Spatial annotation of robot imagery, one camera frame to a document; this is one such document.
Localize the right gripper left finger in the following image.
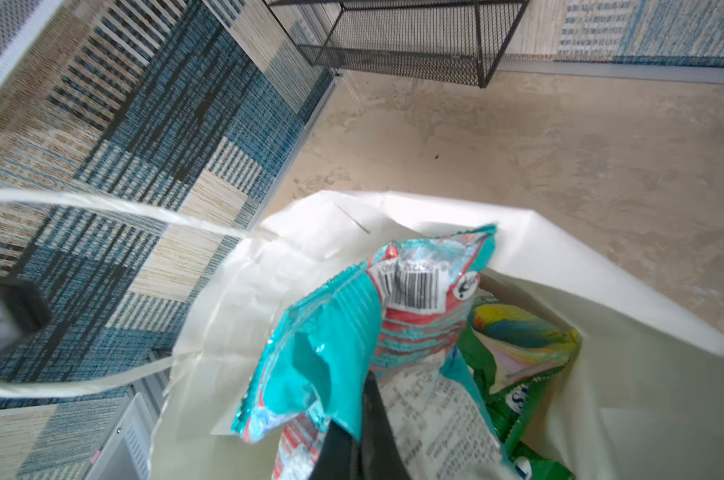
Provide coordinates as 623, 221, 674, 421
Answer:
309, 422, 362, 480

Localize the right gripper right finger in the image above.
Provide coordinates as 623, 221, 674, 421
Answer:
359, 372, 410, 480

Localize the teal white snack packet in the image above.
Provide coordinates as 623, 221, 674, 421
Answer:
232, 225, 514, 479

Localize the green snack bag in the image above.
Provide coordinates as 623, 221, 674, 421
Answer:
457, 293, 581, 479

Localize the white floral paper bag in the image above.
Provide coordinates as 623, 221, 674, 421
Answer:
0, 188, 724, 479

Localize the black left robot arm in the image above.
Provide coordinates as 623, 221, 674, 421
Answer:
0, 276, 52, 356

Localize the black wire mesh shelf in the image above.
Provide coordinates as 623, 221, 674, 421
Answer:
265, 1, 528, 88

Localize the white wire mesh basket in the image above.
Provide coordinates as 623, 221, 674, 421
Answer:
0, 0, 64, 88

